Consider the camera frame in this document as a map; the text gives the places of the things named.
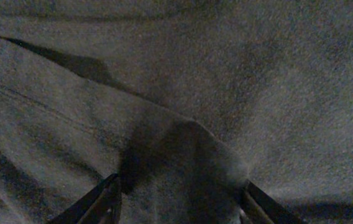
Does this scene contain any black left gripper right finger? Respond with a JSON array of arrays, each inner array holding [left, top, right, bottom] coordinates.
[[240, 180, 306, 224]]

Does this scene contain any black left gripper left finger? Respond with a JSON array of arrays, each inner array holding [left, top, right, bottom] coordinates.
[[48, 174, 122, 224]]

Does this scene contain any dark green t-shirt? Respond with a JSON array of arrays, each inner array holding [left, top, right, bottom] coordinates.
[[0, 1, 353, 223]]

